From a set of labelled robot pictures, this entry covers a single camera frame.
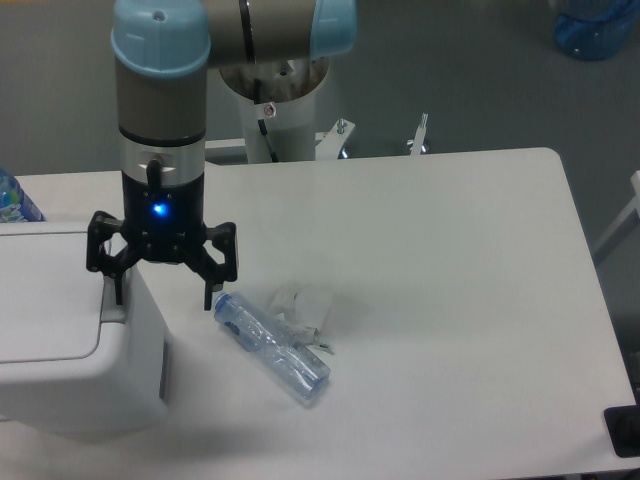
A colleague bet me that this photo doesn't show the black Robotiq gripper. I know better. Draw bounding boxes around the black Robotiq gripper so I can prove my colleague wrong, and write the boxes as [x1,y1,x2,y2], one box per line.
[86,174,237,311]

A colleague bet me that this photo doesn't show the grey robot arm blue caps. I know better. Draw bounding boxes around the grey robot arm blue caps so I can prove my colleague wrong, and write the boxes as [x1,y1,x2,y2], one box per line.
[86,1,357,305]

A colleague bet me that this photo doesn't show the white trash can lid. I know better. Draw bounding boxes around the white trash can lid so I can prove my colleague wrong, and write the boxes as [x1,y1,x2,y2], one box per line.
[1,232,104,364]

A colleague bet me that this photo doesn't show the white trash can body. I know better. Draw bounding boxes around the white trash can body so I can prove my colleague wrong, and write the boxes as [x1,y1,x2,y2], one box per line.
[0,219,175,435]

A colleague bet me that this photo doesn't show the grey lid push button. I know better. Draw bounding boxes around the grey lid push button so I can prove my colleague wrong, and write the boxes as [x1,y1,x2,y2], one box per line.
[100,271,130,324]

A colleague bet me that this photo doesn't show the blue labelled bottle at left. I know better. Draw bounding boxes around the blue labelled bottle at left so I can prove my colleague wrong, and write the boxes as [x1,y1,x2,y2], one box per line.
[1,169,46,223]

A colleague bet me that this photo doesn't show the crumpled white plastic wrapper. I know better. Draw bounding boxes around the crumpled white plastic wrapper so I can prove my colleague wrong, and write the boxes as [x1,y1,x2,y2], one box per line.
[268,282,333,343]

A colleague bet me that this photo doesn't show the clear empty plastic bottle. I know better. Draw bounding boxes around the clear empty plastic bottle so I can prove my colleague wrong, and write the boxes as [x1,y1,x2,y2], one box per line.
[213,292,331,404]

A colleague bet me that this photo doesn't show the right table clamp bolt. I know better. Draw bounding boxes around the right table clamp bolt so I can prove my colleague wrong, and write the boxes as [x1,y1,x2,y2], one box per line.
[406,113,430,156]

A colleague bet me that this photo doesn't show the blue water jug on floor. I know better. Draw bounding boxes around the blue water jug on floor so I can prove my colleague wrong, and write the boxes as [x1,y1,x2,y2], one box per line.
[553,1,639,61]

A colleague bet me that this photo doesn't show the black object at table corner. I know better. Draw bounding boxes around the black object at table corner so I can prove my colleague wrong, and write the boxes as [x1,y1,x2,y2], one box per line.
[604,405,639,458]

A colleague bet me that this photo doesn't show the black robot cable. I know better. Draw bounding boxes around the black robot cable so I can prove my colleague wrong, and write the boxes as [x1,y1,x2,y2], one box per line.
[252,78,280,164]

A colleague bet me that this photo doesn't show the white frame at right edge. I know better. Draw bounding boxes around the white frame at right edge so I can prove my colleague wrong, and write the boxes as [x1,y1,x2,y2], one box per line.
[592,171,639,266]

